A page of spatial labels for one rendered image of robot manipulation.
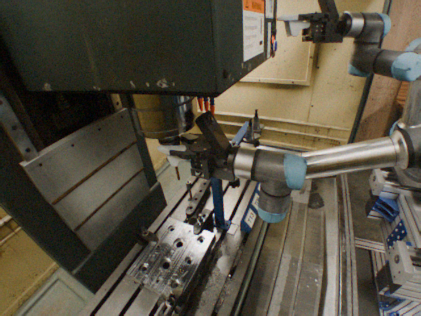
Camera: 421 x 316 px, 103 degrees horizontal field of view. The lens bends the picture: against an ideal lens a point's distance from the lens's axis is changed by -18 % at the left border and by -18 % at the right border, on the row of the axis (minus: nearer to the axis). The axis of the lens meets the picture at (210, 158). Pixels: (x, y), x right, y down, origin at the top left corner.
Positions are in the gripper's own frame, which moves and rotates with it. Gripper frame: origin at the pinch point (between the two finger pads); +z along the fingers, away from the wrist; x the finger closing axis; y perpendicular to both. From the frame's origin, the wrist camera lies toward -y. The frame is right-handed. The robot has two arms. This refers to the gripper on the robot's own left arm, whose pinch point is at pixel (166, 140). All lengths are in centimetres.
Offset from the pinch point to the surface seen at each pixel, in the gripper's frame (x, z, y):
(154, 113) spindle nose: -7.2, -4.8, -11.2
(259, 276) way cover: 5, -30, 68
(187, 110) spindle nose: -1.8, -9.2, -10.1
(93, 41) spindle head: -12.4, 0.9, -26.4
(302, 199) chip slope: 67, -43, 73
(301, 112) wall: 101, -32, 27
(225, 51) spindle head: -9.3, -21.8, -22.8
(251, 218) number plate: 22, -19, 50
